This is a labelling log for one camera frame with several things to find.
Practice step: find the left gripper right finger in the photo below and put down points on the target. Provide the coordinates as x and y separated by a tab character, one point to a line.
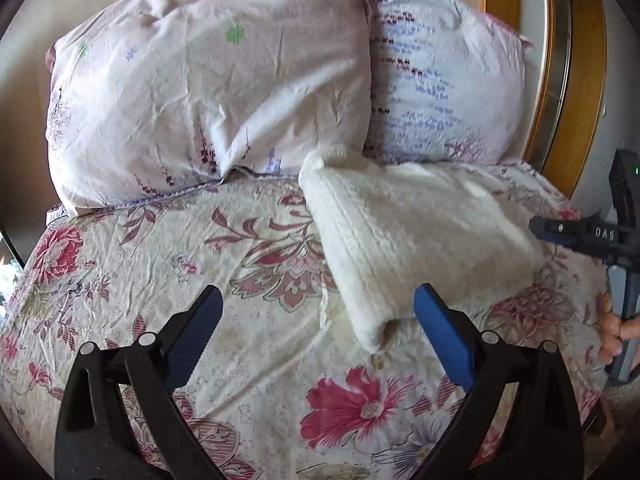
542	438

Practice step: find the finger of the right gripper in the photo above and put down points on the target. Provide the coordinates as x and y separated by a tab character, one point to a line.
565	233

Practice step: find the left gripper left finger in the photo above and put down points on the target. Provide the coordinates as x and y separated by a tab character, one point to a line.
94	438

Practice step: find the cream cable-knit sweater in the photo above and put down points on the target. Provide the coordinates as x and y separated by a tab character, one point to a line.
386	230

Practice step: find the person's right hand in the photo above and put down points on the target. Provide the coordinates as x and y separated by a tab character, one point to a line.
613	330

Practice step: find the pink lavender-print right pillow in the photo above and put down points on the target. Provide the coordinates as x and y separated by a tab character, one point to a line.
447	84

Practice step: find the wooden padded headboard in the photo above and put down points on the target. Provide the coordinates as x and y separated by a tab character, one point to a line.
565	70

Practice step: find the pink floral left pillow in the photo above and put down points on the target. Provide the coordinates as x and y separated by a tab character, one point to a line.
150	97

